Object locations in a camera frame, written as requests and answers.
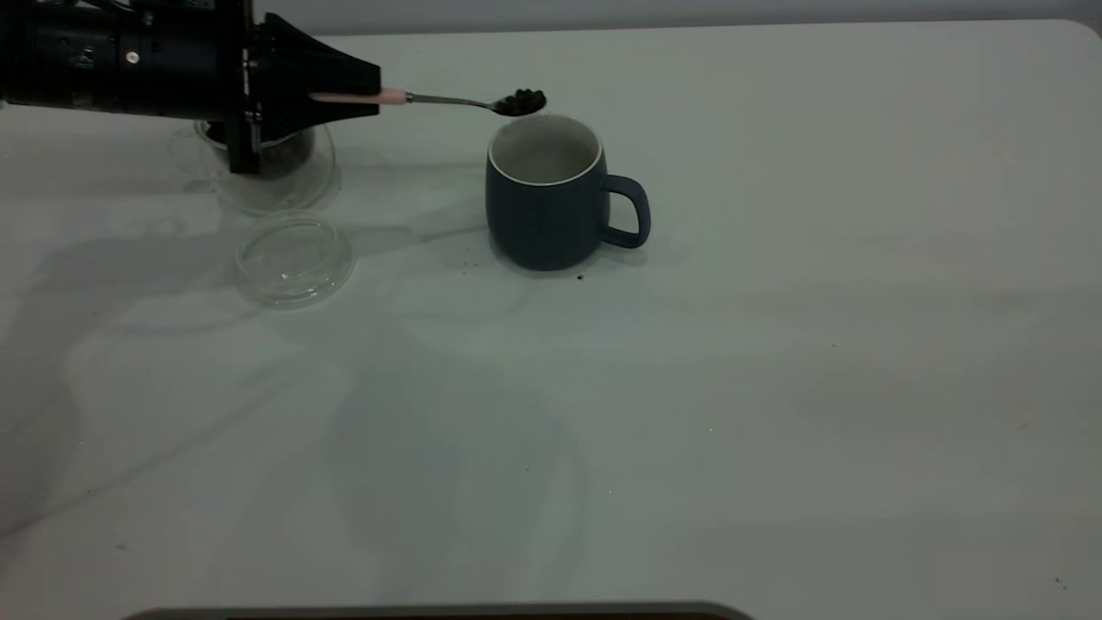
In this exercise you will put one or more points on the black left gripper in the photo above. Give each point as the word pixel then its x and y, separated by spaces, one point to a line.
pixel 189 60

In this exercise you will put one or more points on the few scooped coffee beans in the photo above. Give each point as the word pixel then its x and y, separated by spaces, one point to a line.
pixel 521 101

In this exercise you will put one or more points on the dark grey ceramic mug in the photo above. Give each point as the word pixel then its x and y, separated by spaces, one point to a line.
pixel 542 220

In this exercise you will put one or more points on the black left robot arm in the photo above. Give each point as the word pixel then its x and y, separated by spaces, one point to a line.
pixel 52 60

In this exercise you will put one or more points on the dark coffee bean pile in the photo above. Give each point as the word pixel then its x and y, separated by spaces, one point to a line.
pixel 288 155

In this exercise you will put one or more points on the clear round glass lid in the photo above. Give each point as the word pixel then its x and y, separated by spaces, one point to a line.
pixel 297 267

